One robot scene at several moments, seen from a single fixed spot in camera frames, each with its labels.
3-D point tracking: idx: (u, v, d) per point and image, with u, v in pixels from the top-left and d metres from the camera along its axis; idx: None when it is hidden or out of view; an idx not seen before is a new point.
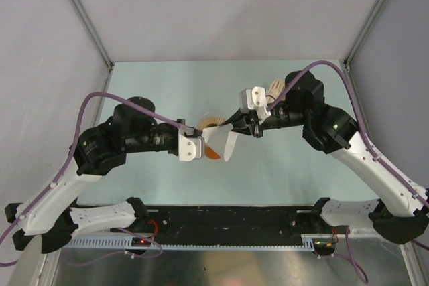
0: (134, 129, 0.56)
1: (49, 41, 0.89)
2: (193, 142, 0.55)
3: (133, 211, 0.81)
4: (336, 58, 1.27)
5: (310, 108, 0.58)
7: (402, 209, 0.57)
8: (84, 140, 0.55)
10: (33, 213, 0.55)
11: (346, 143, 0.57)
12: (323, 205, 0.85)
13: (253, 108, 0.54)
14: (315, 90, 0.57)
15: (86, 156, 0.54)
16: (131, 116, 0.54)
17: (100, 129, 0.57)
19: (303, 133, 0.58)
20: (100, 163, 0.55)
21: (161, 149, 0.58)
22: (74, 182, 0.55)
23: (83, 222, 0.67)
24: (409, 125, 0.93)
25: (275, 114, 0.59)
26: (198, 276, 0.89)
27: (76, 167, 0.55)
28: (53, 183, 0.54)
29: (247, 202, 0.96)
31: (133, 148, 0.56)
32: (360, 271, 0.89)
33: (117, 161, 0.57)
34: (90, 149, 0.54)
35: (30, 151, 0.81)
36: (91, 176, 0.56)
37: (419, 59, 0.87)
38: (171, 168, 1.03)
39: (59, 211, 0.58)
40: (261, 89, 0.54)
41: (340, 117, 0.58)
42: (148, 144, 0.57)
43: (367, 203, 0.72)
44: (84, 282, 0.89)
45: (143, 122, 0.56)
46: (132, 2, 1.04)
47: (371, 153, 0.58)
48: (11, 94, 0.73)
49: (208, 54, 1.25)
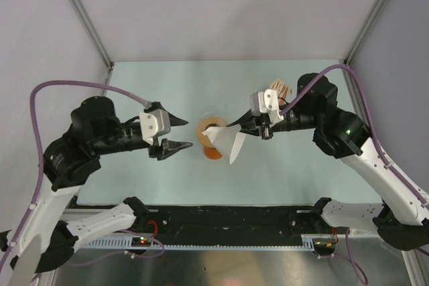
0: (98, 131, 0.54)
1: (48, 41, 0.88)
2: (153, 115, 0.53)
3: (132, 211, 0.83)
4: (336, 57, 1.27)
5: (323, 112, 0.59)
7: (410, 218, 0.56)
8: (51, 155, 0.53)
10: (24, 238, 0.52)
11: (358, 149, 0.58)
12: (324, 205, 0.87)
13: (266, 110, 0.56)
14: (328, 94, 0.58)
15: (57, 170, 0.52)
16: (90, 120, 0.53)
17: (66, 138, 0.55)
19: (314, 137, 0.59)
20: (72, 174, 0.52)
21: (132, 146, 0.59)
22: (54, 199, 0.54)
23: (82, 232, 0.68)
24: (409, 126, 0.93)
25: (286, 116, 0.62)
26: (198, 276, 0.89)
27: (51, 185, 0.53)
28: (31, 205, 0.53)
29: (247, 202, 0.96)
31: (104, 150, 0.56)
32: (360, 272, 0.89)
33: (92, 167, 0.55)
34: (58, 161, 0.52)
35: (29, 151, 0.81)
36: (68, 189, 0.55)
37: (419, 60, 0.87)
38: (171, 168, 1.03)
39: (48, 230, 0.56)
40: (273, 92, 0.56)
41: (353, 122, 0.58)
42: (118, 144, 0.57)
43: (371, 208, 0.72)
44: (84, 282, 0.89)
45: (105, 123, 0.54)
46: (132, 1, 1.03)
47: (383, 159, 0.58)
48: (11, 94, 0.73)
49: (207, 54, 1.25)
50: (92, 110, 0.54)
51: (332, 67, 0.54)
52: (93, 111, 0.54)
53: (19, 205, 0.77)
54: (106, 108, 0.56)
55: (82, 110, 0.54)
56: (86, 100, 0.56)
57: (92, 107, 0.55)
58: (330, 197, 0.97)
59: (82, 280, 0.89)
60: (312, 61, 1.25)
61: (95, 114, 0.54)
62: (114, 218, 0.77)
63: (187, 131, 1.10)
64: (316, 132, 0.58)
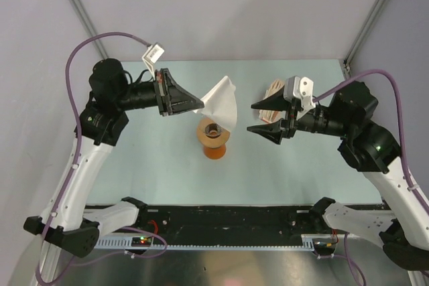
0: (114, 89, 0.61)
1: (48, 41, 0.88)
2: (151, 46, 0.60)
3: (135, 205, 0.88)
4: (336, 57, 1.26)
5: (356, 124, 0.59)
7: (423, 242, 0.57)
8: (89, 116, 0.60)
10: (65, 205, 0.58)
11: (385, 167, 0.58)
12: (327, 205, 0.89)
13: (298, 96, 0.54)
14: (367, 108, 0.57)
15: (98, 127, 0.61)
16: (106, 80, 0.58)
17: (89, 106, 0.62)
19: (342, 147, 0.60)
20: (112, 127, 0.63)
21: (147, 104, 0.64)
22: (94, 155, 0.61)
23: (100, 220, 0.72)
24: (408, 126, 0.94)
25: (314, 116, 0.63)
26: (198, 276, 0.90)
27: (92, 142, 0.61)
28: (74, 165, 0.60)
29: (248, 201, 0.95)
31: (125, 105, 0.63)
32: (359, 278, 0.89)
33: (122, 121, 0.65)
34: (96, 120, 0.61)
35: (30, 151, 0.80)
36: (106, 147, 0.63)
37: (421, 62, 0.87)
38: (170, 167, 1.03)
39: (84, 195, 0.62)
40: (310, 81, 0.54)
41: (383, 138, 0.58)
42: (132, 102, 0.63)
43: (378, 222, 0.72)
44: (85, 281, 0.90)
45: (117, 81, 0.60)
46: (132, 1, 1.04)
47: (408, 182, 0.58)
48: (11, 93, 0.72)
49: (207, 54, 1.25)
50: (104, 72, 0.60)
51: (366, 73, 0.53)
52: (105, 72, 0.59)
53: (20, 205, 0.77)
54: (114, 67, 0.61)
55: (96, 74, 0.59)
56: (94, 65, 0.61)
57: (102, 69, 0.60)
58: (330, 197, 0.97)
59: (82, 280, 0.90)
60: (312, 61, 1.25)
61: (109, 74, 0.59)
62: (122, 211, 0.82)
63: (188, 131, 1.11)
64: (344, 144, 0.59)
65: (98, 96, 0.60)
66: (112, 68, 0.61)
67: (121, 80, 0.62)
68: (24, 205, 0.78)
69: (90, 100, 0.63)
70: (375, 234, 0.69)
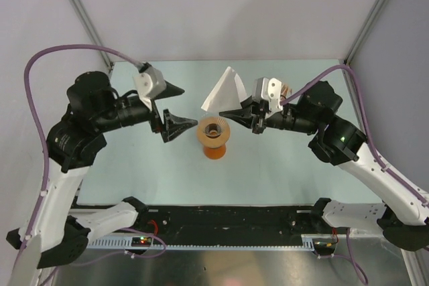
0: (97, 107, 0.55)
1: (48, 41, 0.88)
2: (146, 74, 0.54)
3: (134, 207, 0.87)
4: (336, 57, 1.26)
5: (325, 121, 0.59)
7: (413, 218, 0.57)
8: (55, 137, 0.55)
10: (38, 230, 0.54)
11: (354, 155, 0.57)
12: (324, 205, 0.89)
13: (267, 98, 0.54)
14: (334, 106, 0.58)
15: (64, 151, 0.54)
16: (86, 97, 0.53)
17: (66, 121, 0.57)
19: (312, 143, 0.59)
20: (82, 151, 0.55)
21: (136, 121, 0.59)
22: (63, 182, 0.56)
23: (92, 224, 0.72)
24: (409, 126, 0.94)
25: (283, 114, 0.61)
26: (198, 276, 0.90)
27: (59, 167, 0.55)
28: (43, 191, 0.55)
29: (245, 203, 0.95)
31: (104, 126, 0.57)
32: (361, 273, 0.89)
33: (96, 145, 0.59)
34: (64, 142, 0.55)
35: (29, 151, 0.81)
36: (78, 169, 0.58)
37: (420, 62, 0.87)
38: (170, 168, 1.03)
39: (62, 216, 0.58)
40: (279, 82, 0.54)
41: (347, 128, 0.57)
42: (119, 118, 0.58)
43: (374, 209, 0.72)
44: (85, 281, 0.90)
45: (102, 98, 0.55)
46: (132, 2, 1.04)
47: (380, 163, 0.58)
48: (11, 94, 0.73)
49: (208, 54, 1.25)
50: (86, 88, 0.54)
51: (330, 69, 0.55)
52: (89, 88, 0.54)
53: (19, 205, 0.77)
54: (99, 82, 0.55)
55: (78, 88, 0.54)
56: (79, 78, 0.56)
57: (86, 82, 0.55)
58: (330, 197, 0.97)
59: (82, 280, 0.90)
60: (312, 61, 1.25)
61: (92, 88, 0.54)
62: (118, 214, 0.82)
63: (188, 131, 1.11)
64: (315, 141, 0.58)
65: (75, 112, 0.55)
66: (96, 82, 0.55)
67: (107, 98, 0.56)
68: (22, 205, 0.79)
69: (70, 113, 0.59)
70: (374, 222, 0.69)
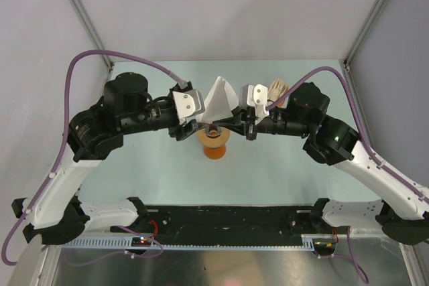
0: (128, 107, 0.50)
1: (48, 41, 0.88)
2: (190, 96, 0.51)
3: (135, 209, 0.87)
4: (336, 57, 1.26)
5: (316, 122, 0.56)
7: (411, 213, 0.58)
8: (76, 125, 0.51)
10: (39, 207, 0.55)
11: (349, 155, 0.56)
12: (322, 205, 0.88)
13: (253, 104, 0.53)
14: (323, 106, 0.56)
15: (80, 140, 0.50)
16: (121, 94, 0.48)
17: (93, 110, 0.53)
19: (306, 147, 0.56)
20: (96, 146, 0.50)
21: (161, 126, 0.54)
22: (72, 170, 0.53)
23: (93, 213, 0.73)
24: (409, 126, 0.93)
25: (273, 118, 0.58)
26: (198, 276, 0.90)
27: (72, 155, 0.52)
28: (51, 173, 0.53)
29: (247, 201, 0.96)
31: (130, 127, 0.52)
32: (361, 272, 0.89)
33: (116, 142, 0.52)
34: (82, 132, 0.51)
35: (29, 151, 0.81)
36: (89, 162, 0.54)
37: (420, 62, 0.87)
38: (169, 167, 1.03)
39: (64, 201, 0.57)
40: (264, 88, 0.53)
41: (341, 127, 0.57)
42: (147, 122, 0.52)
43: (371, 206, 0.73)
44: (85, 281, 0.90)
45: (137, 100, 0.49)
46: (132, 1, 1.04)
47: (375, 160, 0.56)
48: (11, 93, 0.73)
49: (209, 53, 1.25)
50: (126, 84, 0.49)
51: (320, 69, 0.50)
52: (127, 84, 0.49)
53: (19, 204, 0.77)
54: (139, 83, 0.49)
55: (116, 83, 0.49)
56: (123, 74, 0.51)
57: (127, 80, 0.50)
58: (330, 197, 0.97)
59: (82, 280, 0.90)
60: (312, 61, 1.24)
61: (127, 87, 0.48)
62: (120, 211, 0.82)
63: None
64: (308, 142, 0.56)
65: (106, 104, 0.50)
66: (136, 82, 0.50)
67: (142, 100, 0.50)
68: None
69: (100, 103, 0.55)
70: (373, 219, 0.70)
